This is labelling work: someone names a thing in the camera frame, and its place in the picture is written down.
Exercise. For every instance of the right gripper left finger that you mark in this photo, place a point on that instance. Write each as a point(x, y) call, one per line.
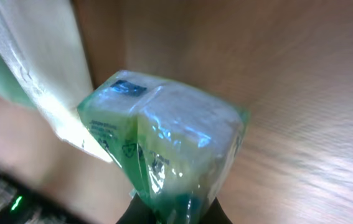
point(137, 213)

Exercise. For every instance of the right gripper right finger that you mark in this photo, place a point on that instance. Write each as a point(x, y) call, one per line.
point(215, 215)

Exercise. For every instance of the small teal tissue packet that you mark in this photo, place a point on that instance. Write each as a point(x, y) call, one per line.
point(175, 143)

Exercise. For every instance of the white tube with brown cap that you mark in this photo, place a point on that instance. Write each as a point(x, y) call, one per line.
point(40, 43)

